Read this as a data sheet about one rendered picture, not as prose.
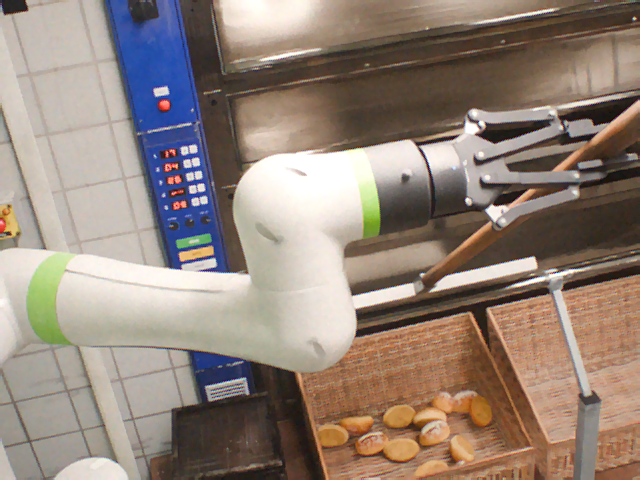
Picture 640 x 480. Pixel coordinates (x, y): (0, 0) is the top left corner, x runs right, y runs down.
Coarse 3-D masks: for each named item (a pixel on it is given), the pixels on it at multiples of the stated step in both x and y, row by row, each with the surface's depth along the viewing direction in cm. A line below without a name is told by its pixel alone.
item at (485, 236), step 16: (624, 112) 84; (608, 128) 87; (624, 128) 83; (592, 144) 91; (608, 144) 87; (624, 144) 86; (576, 160) 95; (592, 160) 92; (528, 192) 112; (544, 192) 107; (512, 224) 122; (480, 240) 136; (496, 240) 133; (448, 256) 157; (464, 256) 148; (432, 272) 171; (448, 272) 163
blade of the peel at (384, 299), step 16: (464, 272) 191; (480, 272) 191; (496, 272) 192; (512, 272) 192; (528, 272) 197; (400, 288) 189; (448, 288) 191; (464, 288) 199; (368, 304) 188; (384, 304) 193; (400, 304) 202
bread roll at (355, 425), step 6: (342, 420) 250; (348, 420) 248; (354, 420) 248; (360, 420) 248; (366, 420) 249; (372, 420) 250; (342, 426) 249; (348, 426) 248; (354, 426) 248; (360, 426) 248; (366, 426) 249; (372, 426) 251; (348, 432) 249; (354, 432) 248; (360, 432) 249
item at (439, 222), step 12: (636, 168) 250; (600, 180) 246; (612, 180) 245; (624, 180) 245; (636, 180) 246; (516, 192) 245; (588, 192) 245; (600, 192) 246; (612, 192) 247; (504, 204) 241; (444, 216) 238; (456, 216) 239; (468, 216) 240; (480, 216) 241; (420, 228) 238; (432, 228) 239; (444, 228) 240; (360, 240) 236; (372, 240) 237; (384, 240) 238
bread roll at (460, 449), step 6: (456, 438) 238; (462, 438) 239; (450, 444) 237; (456, 444) 235; (462, 444) 236; (468, 444) 238; (450, 450) 237; (456, 450) 234; (462, 450) 233; (468, 450) 234; (456, 456) 234; (462, 456) 233; (468, 456) 233; (474, 456) 234
